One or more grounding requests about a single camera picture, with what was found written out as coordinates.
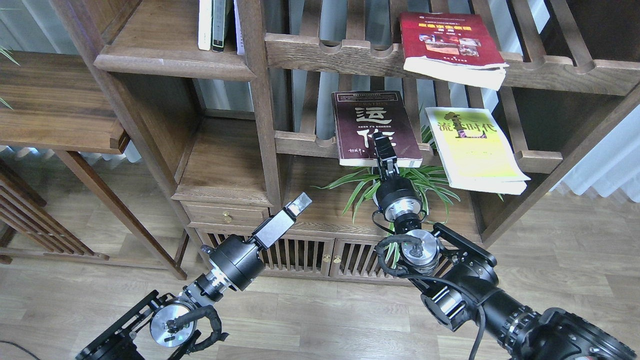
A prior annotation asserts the dark brown book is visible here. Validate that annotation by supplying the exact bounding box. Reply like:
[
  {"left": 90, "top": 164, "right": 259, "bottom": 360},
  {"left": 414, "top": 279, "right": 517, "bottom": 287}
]
[{"left": 331, "top": 90, "right": 423, "bottom": 168}]

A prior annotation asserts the dark green upright book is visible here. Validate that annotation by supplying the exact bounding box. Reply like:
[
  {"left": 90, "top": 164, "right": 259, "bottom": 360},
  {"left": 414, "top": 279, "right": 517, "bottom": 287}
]
[{"left": 211, "top": 0, "right": 233, "bottom": 52}]

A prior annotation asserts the dark wooden bookshelf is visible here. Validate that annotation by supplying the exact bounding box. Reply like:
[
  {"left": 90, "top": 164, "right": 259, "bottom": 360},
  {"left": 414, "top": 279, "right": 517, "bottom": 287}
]
[{"left": 51, "top": 0, "right": 639, "bottom": 281}]

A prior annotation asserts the white upright book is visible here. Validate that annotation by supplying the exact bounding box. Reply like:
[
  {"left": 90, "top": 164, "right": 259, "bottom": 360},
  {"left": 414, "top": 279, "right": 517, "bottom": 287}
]
[{"left": 197, "top": 0, "right": 213, "bottom": 51}]

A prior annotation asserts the yellow green book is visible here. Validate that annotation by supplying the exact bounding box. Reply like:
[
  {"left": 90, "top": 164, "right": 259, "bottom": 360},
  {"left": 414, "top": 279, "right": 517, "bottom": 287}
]
[{"left": 425, "top": 107, "right": 530, "bottom": 195}]

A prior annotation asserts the red book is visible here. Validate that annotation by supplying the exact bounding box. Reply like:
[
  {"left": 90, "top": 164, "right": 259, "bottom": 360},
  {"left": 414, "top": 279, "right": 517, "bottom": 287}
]
[{"left": 398, "top": 11, "right": 509, "bottom": 91}]

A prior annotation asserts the green spider plant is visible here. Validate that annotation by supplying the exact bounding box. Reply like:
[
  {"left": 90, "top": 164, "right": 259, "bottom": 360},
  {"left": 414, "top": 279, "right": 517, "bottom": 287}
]
[{"left": 314, "top": 107, "right": 505, "bottom": 266}]

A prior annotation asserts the wooden side table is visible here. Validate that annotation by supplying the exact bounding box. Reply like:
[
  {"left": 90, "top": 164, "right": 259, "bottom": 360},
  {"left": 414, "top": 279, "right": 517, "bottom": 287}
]
[{"left": 1, "top": 51, "right": 189, "bottom": 280}]

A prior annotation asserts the pale upright book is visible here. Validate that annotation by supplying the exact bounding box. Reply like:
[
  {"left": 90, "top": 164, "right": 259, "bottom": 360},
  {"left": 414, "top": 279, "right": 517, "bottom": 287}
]
[{"left": 233, "top": 0, "right": 245, "bottom": 56}]

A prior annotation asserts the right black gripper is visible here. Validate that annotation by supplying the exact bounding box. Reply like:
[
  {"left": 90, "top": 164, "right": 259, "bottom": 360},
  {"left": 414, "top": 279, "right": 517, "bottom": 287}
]
[{"left": 371, "top": 129, "right": 400, "bottom": 182}]

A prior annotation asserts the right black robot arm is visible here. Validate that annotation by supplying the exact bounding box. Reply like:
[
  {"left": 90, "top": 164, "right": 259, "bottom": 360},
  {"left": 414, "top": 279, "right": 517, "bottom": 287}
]
[{"left": 373, "top": 132, "right": 637, "bottom": 360}]

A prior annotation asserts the green plant leaves left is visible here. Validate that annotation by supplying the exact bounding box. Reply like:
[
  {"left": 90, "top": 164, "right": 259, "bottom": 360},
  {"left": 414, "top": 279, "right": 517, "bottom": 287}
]
[{"left": 0, "top": 46, "right": 21, "bottom": 111}]

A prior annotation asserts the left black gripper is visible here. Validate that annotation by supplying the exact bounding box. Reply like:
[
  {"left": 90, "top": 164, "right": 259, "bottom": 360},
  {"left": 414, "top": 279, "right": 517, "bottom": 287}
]
[{"left": 252, "top": 193, "right": 313, "bottom": 249}]

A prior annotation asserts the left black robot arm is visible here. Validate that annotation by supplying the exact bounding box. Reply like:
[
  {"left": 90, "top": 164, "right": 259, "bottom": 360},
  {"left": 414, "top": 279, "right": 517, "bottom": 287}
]
[{"left": 76, "top": 193, "right": 312, "bottom": 360}]

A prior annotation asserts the white curtain right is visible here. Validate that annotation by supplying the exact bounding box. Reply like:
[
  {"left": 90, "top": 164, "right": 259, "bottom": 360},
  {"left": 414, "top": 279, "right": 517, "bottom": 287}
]
[{"left": 551, "top": 106, "right": 640, "bottom": 203}]

